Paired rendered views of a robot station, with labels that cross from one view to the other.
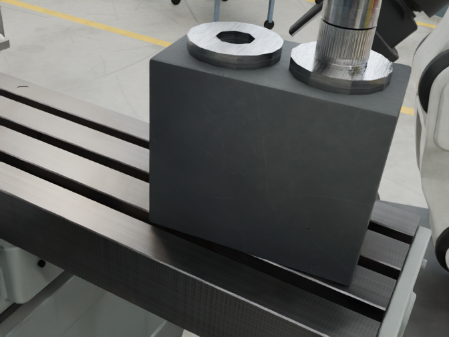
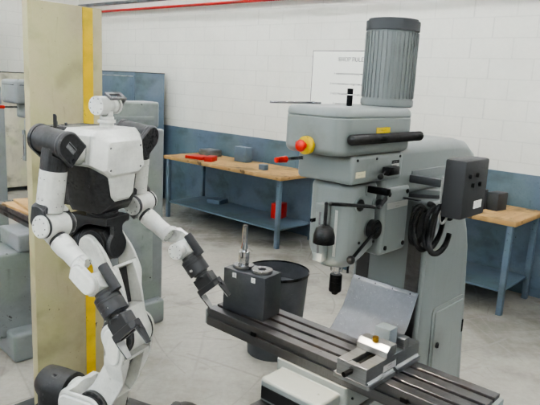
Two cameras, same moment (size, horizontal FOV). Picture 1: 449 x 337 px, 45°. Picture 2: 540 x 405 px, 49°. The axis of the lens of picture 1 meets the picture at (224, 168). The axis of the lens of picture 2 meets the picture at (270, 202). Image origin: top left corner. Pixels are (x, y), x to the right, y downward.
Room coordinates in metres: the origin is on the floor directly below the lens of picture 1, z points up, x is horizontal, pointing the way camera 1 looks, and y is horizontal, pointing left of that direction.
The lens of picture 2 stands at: (2.77, 0.68, 1.96)
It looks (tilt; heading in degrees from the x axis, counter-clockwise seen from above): 12 degrees down; 196
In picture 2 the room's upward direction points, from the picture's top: 3 degrees clockwise
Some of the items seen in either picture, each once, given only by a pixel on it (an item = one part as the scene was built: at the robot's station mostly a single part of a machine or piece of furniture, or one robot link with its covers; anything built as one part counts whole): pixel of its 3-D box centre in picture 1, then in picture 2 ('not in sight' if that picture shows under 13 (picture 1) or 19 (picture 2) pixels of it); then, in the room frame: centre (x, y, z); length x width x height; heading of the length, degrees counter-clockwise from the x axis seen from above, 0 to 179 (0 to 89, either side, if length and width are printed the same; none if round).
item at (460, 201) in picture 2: not in sight; (466, 186); (0.53, 0.77, 1.62); 0.20 x 0.09 x 0.21; 155
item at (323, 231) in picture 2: not in sight; (324, 233); (0.91, 0.33, 1.48); 0.07 x 0.07 x 0.06
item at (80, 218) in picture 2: not in sight; (88, 231); (0.88, -0.58, 1.37); 0.28 x 0.13 x 0.18; 81
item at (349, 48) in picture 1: (346, 31); (243, 258); (0.46, -0.09, 1.21); 0.05 x 0.05 x 0.05
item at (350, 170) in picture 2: not in sight; (351, 163); (0.62, 0.36, 1.68); 0.34 x 0.24 x 0.10; 155
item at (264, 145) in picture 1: (273, 142); (251, 288); (0.47, -0.05, 1.09); 0.22 x 0.12 x 0.20; 71
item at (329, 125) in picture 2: not in sight; (349, 128); (0.64, 0.35, 1.81); 0.47 x 0.26 x 0.16; 155
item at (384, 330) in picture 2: not in sight; (386, 333); (0.76, 0.55, 1.10); 0.06 x 0.05 x 0.06; 64
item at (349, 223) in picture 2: not in sight; (341, 220); (0.65, 0.34, 1.47); 0.21 x 0.19 x 0.32; 65
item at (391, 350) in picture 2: not in sight; (376, 345); (0.81, 0.53, 1.08); 0.12 x 0.06 x 0.04; 64
